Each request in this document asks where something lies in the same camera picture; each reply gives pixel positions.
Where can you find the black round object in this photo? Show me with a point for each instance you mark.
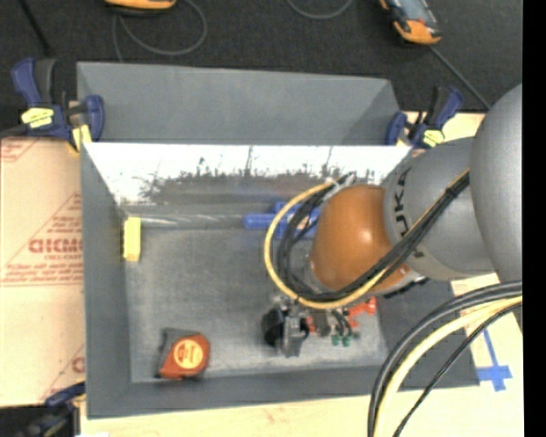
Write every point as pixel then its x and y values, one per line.
pixel 270 328

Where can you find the orange plastic tool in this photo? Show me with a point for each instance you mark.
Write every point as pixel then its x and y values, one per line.
pixel 367 307

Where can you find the grey metal bin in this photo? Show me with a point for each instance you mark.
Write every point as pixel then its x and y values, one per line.
pixel 200 298

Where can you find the red and black tape measure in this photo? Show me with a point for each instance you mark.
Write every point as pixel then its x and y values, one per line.
pixel 185 355

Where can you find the blue plastic tool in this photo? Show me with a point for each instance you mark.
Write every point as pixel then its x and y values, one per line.
pixel 255 220

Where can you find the yellow sponge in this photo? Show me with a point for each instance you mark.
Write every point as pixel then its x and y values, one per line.
pixel 132 239

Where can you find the brown cardboard board red print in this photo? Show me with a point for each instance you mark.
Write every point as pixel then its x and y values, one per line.
pixel 36 317

